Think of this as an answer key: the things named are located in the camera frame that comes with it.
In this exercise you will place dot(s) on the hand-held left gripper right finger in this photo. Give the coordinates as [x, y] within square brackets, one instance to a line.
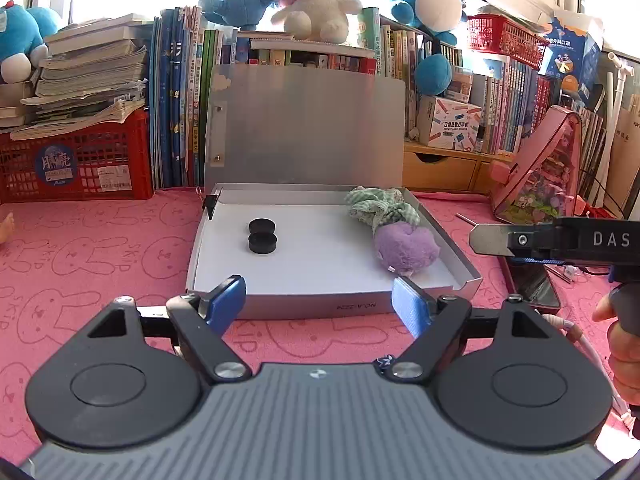
[410, 305]

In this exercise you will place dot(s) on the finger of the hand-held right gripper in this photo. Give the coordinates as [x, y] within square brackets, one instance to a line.
[537, 261]
[487, 238]

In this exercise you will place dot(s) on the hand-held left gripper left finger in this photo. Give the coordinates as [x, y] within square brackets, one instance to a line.
[227, 300]

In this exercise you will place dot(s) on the silver lidded box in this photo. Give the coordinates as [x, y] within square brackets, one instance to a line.
[310, 125]

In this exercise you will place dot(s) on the person's right hand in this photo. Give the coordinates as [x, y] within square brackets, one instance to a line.
[625, 355]

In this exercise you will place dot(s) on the dark phone with red case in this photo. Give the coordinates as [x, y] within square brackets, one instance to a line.
[537, 285]

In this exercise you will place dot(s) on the small metal rod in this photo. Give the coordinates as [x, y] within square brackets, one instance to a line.
[465, 218]

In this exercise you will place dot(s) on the purple plush scrunchie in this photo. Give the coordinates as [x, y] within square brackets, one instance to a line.
[405, 250]

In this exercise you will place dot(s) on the black round disc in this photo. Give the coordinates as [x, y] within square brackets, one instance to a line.
[262, 244]
[262, 225]

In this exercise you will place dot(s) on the pink transparent bag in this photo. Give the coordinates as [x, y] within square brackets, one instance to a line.
[545, 180]

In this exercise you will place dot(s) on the wooden drawer organiser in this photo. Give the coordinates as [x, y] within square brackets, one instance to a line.
[440, 170]

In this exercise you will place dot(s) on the brown paper folder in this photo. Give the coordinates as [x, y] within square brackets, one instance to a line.
[627, 160]

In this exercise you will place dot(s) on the black binder clip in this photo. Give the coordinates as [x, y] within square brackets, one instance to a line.
[211, 204]

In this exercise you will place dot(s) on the white plastic pipe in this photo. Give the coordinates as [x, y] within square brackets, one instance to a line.
[612, 125]

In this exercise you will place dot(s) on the white printed cardboard box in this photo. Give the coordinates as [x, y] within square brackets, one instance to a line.
[447, 125]

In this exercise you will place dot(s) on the pink rabbit-print mat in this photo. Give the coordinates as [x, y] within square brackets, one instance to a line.
[100, 260]

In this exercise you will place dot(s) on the row of blue-red books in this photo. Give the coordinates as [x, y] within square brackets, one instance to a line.
[515, 105]

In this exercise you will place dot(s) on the blue cardboard carton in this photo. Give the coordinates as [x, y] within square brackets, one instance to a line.
[570, 60]

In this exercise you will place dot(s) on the red plastic basket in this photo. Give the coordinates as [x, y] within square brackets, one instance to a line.
[507, 42]

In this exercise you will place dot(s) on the row of tall thin books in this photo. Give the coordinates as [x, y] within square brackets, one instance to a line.
[175, 110]

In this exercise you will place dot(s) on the row of yellow-green books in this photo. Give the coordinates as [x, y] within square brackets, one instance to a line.
[400, 55]

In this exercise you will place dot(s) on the red plastic crate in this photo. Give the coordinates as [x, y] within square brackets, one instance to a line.
[75, 160]

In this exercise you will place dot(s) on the tall green book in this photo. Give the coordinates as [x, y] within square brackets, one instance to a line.
[371, 35]

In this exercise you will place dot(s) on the blue white-bellied plush toy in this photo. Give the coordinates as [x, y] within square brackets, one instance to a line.
[425, 0]

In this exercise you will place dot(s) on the row of small colourful books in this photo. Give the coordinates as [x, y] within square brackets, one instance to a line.
[310, 62]

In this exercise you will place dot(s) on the flat white books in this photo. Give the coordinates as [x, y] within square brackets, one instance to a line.
[310, 46]

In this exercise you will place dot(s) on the pile of worn paper books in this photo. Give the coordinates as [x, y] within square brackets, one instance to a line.
[90, 75]

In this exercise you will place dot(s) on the white pink plush toy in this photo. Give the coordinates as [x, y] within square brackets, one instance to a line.
[315, 10]

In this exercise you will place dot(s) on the stack of grey books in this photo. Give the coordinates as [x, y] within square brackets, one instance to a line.
[15, 105]

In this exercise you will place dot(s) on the blue round-headed plush toy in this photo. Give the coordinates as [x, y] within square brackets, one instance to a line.
[20, 35]

